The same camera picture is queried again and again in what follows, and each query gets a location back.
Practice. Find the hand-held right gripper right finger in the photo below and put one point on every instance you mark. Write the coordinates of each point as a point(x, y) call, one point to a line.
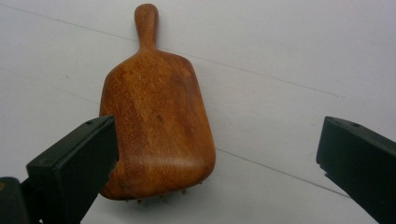
point(364, 165)

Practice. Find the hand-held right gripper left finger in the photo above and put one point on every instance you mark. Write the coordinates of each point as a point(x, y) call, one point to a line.
point(71, 161)

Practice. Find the wooden hairbrush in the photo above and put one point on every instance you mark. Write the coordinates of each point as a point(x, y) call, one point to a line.
point(155, 109)

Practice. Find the white table cover sheet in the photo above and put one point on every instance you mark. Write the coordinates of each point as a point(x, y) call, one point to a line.
point(280, 46)

